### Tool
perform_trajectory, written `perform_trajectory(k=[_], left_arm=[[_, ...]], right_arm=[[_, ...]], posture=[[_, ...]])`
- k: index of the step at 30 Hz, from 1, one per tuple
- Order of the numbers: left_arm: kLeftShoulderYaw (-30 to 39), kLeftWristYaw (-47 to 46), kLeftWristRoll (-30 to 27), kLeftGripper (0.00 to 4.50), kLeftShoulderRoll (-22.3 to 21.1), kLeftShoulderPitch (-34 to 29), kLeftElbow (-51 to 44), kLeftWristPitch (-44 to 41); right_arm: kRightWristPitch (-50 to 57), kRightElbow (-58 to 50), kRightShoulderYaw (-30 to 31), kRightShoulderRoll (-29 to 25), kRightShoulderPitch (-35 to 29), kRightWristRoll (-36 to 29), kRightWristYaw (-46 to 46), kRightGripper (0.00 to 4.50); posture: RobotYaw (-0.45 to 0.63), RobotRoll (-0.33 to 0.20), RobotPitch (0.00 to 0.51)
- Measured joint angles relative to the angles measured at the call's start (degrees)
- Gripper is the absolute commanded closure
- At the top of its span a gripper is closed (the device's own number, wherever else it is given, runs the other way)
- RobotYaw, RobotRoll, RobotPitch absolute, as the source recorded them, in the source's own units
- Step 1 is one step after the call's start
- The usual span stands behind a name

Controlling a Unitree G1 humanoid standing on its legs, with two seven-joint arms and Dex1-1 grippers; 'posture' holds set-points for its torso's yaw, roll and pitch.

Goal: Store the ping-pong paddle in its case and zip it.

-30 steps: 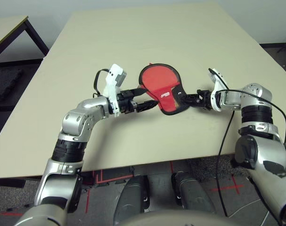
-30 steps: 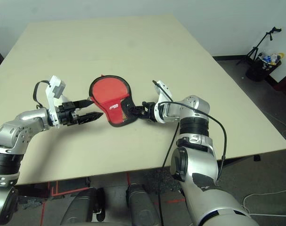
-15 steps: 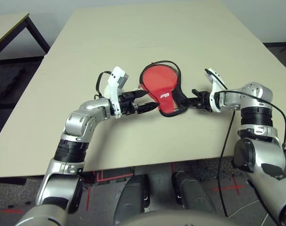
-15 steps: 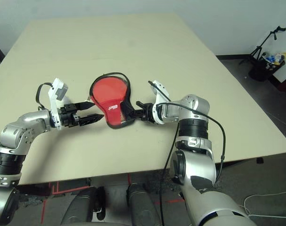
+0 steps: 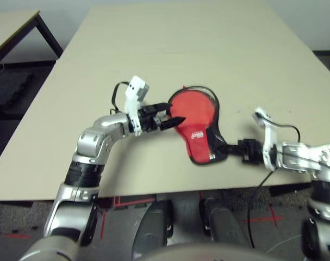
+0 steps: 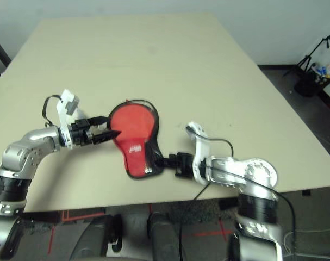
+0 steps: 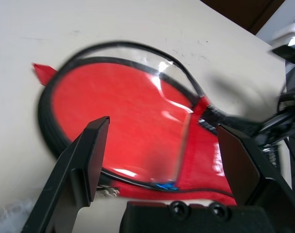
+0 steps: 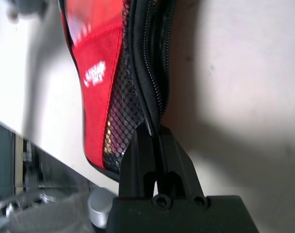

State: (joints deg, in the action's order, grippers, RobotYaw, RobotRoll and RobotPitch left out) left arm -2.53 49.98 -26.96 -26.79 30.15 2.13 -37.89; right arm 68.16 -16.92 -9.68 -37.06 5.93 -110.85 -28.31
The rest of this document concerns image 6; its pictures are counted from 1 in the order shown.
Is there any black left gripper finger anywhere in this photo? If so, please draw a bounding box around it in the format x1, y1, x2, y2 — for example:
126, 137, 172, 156
90, 130, 122, 145
86, 116, 110, 127

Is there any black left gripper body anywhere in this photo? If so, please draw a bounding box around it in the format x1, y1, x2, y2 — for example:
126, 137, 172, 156
69, 118, 94, 148

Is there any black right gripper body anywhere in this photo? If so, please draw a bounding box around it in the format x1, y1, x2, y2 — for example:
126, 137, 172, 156
175, 152, 196, 179

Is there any black red paddle case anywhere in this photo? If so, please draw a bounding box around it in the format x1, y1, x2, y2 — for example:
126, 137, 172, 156
108, 98, 166, 180

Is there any red ping-pong paddle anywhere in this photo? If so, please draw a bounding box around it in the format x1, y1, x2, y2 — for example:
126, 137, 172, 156
110, 104, 155, 141

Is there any grey robot right leg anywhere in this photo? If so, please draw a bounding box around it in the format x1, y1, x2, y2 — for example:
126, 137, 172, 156
147, 212, 188, 261

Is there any grey robot leg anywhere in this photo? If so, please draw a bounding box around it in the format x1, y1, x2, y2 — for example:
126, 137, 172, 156
69, 214, 124, 261
147, 212, 188, 261

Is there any grey robot left leg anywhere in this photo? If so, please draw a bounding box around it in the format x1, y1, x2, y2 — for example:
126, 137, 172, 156
69, 214, 124, 261

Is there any black waste bin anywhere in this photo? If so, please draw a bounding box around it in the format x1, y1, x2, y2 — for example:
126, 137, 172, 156
294, 62, 330, 98

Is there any black tripod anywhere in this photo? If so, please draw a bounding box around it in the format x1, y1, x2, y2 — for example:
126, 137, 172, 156
283, 32, 330, 78

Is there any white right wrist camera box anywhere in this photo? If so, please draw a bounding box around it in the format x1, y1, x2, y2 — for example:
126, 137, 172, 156
185, 121, 212, 189

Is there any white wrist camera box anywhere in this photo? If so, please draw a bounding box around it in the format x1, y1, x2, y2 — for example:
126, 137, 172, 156
185, 121, 212, 189
55, 89, 83, 150

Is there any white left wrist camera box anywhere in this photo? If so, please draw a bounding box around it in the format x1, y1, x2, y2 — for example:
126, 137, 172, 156
55, 89, 83, 150

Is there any black left wrist camera cable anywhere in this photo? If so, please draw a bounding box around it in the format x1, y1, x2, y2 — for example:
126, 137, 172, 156
42, 95, 63, 127

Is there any black hanging cable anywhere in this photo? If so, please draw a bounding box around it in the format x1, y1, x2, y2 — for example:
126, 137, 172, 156
177, 183, 212, 261

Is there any white floor cable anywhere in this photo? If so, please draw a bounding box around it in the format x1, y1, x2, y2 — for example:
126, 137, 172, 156
282, 229, 330, 256

